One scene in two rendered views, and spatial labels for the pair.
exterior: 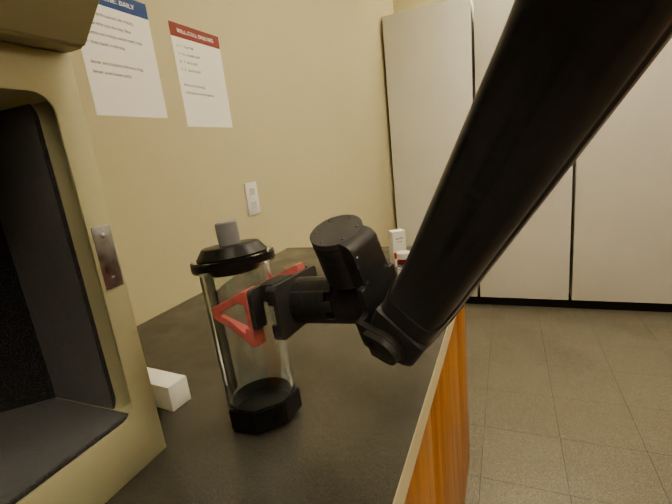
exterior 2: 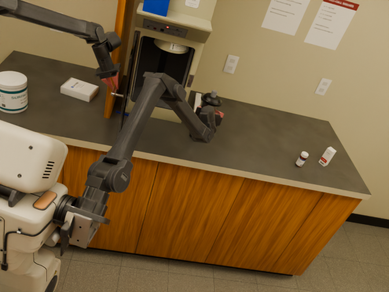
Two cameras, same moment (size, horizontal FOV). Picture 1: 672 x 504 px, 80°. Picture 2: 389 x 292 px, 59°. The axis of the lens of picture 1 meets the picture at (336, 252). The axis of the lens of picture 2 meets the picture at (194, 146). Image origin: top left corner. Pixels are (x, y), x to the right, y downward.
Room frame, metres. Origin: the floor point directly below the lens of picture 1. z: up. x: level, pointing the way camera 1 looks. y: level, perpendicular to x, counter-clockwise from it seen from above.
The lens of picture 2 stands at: (-0.39, -1.08, 1.97)
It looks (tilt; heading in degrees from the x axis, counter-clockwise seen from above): 36 degrees down; 54
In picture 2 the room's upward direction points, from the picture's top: 19 degrees clockwise
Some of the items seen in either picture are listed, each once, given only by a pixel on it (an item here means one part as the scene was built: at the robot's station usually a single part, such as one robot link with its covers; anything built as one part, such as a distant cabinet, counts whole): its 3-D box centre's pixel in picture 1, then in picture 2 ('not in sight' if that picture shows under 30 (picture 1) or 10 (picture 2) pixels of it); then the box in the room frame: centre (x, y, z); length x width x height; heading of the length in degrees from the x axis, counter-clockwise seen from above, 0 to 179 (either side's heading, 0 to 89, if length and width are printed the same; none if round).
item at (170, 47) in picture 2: not in sight; (172, 40); (0.36, 0.39, 1.34); 0.18 x 0.18 x 0.05
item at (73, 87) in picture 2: not in sight; (80, 89); (-0.03, 0.56, 0.96); 0.16 x 0.12 x 0.04; 144
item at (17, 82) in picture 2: not in sight; (11, 92); (-0.35, 0.45, 1.01); 0.13 x 0.13 x 0.15
